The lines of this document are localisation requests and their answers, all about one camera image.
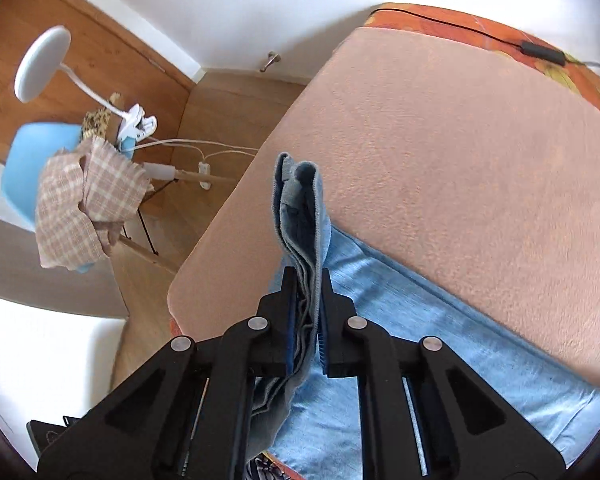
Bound white lamp cable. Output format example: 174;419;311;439
135;137;262;162

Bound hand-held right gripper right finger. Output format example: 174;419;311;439
317;267;566;480

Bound white clip desk lamp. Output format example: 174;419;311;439
14;26;159;144

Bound light blue denim pants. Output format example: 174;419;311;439
252;151;600;480

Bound wooden door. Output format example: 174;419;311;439
0;0;199;162

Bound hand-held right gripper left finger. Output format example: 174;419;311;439
37;266;301;480

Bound black power cable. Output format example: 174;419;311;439
370;7;600;81

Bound leopard print cloth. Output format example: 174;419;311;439
80;106;124;142

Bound pink plaid cloth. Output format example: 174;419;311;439
34;136;154;270

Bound black inline cable switch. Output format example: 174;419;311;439
521;41;567;67

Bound orange floral tablecloth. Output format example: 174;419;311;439
169;2;600;480

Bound peach fleece mat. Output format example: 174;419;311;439
167;25;600;396

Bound grey striped clothing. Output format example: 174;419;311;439
245;454;283;480

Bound light blue chair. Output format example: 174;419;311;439
0;124;181;277

